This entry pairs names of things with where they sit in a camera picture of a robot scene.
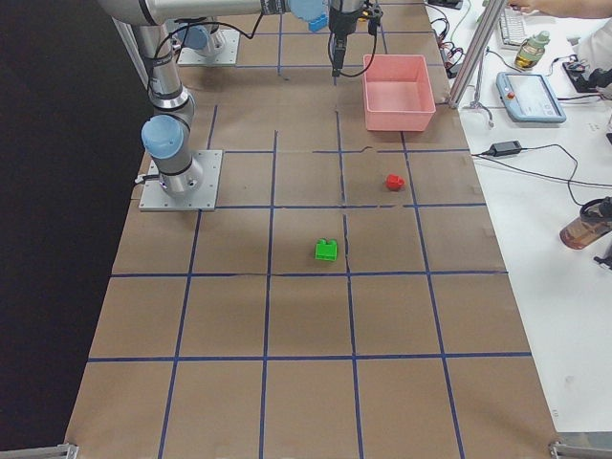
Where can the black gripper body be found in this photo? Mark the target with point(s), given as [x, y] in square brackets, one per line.
[341, 21]

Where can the green toy block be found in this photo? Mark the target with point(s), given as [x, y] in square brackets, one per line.
[326, 249]

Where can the blue long toy block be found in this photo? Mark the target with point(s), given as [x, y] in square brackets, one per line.
[318, 24]

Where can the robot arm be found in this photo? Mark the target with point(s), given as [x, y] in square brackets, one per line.
[303, 10]
[165, 136]

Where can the pink plastic box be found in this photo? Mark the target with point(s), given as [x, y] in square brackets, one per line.
[397, 93]

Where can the person hand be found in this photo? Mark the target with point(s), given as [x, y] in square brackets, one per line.
[524, 6]

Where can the red toy block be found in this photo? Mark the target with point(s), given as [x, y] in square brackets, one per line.
[394, 182]

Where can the white keyboard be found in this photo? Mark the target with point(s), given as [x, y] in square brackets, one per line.
[511, 29]

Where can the green tea bottle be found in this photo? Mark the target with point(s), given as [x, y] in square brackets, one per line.
[531, 51]

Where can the teach pendant tablet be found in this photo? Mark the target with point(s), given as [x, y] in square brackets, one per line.
[529, 98]

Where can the black power adapter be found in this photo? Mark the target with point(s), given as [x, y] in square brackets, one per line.
[502, 149]

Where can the brown drink bottle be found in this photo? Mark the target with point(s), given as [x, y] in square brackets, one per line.
[593, 222]

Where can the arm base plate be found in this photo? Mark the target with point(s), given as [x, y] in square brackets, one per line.
[196, 189]
[225, 50]

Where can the aluminium frame post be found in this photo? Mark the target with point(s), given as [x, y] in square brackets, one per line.
[478, 44]

